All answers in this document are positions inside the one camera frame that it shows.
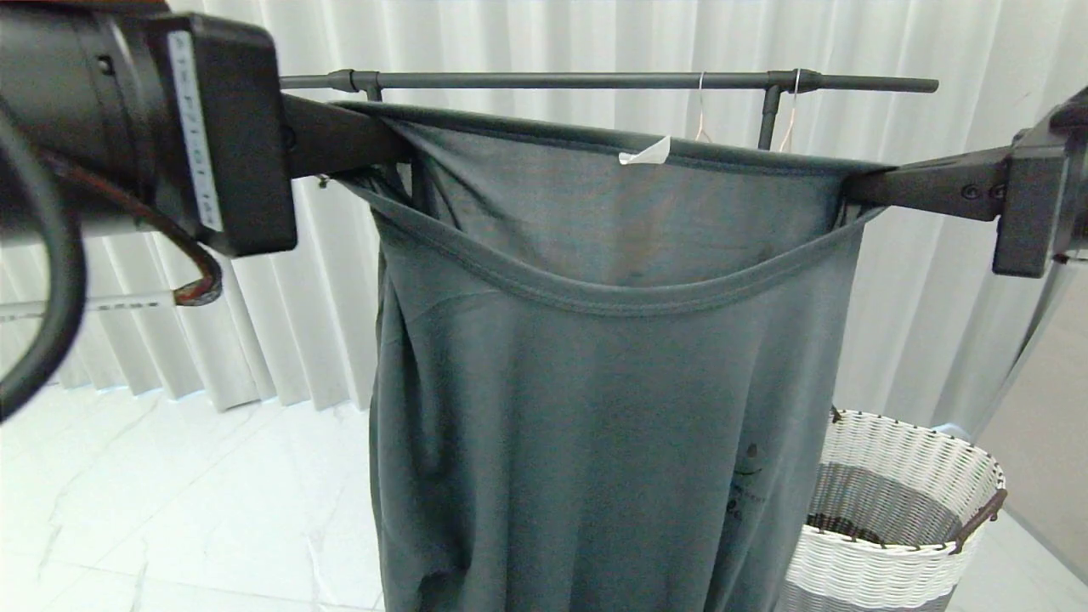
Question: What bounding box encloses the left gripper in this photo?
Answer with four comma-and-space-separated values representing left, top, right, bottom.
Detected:
0, 8, 300, 258

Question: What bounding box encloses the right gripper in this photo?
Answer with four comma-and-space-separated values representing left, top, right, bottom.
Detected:
990, 83, 1088, 279

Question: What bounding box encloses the pink clothes hanger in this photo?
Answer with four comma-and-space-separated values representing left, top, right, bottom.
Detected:
694, 72, 717, 144
777, 70, 802, 154

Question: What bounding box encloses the dark grey t-shirt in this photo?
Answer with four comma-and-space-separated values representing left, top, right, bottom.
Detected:
327, 100, 895, 612

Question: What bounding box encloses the white laundry basket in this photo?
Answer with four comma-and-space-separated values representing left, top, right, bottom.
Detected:
775, 406, 1009, 612

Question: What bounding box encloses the black clothes rack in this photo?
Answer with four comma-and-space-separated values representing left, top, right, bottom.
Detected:
280, 68, 940, 152

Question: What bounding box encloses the white curtain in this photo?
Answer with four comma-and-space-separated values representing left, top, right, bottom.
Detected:
0, 0, 1088, 443

